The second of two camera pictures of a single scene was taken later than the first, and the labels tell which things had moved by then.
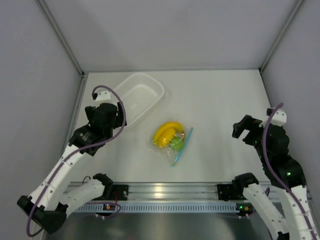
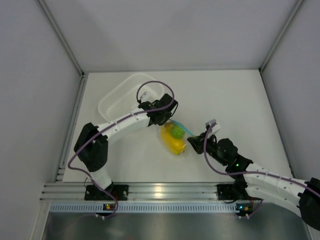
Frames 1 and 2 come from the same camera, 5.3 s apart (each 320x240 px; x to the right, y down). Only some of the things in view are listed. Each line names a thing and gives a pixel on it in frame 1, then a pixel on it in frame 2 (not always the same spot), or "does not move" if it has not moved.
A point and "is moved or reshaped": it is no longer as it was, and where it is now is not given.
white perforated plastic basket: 139,92 does not move
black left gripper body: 90,111 to 165,118
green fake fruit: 177,144 to 177,132
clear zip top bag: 171,138 is moved or reshaped
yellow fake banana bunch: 170,124 to 177,145
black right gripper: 246,123 to 197,143
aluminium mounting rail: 174,191 does not move
